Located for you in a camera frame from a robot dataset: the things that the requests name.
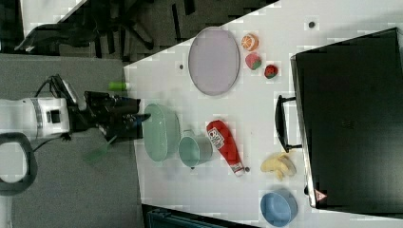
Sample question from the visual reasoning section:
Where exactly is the pink strawberry toy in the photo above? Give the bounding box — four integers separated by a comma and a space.
245, 52, 261, 70

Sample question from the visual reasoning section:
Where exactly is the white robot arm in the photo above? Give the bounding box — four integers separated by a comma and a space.
1, 91, 151, 228

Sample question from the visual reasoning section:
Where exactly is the lilac round plate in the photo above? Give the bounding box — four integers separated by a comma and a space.
188, 27, 240, 96

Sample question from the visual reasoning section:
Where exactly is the red strawberry toy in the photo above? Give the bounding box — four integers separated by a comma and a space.
264, 65, 278, 79

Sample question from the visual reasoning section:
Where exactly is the red ketchup bottle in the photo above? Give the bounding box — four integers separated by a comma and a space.
206, 120, 244, 177

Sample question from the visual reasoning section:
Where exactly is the blue bowl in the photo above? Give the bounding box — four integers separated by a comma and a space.
260, 189, 297, 227

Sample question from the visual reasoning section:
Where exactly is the black toaster oven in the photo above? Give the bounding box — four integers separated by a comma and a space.
291, 28, 403, 218

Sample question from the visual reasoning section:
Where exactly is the black office chair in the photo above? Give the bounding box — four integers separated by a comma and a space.
14, 0, 154, 57

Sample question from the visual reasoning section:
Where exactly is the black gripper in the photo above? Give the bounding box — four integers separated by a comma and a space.
67, 91, 151, 142

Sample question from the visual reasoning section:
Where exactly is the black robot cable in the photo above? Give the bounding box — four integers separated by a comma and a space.
31, 74, 69, 153

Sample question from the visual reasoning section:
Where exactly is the orange slice toy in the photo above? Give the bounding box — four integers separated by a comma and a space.
241, 33, 259, 51

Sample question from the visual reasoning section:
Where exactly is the green metal cup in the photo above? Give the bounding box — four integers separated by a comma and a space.
178, 130, 213, 168

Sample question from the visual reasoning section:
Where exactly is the green perforated colander basket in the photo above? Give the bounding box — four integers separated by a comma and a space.
143, 104, 181, 162

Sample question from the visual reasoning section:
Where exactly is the green marker bottle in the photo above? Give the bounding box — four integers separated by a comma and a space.
108, 82, 130, 91

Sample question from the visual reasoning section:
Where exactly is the peeled toy banana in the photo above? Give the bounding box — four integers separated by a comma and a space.
260, 152, 297, 181

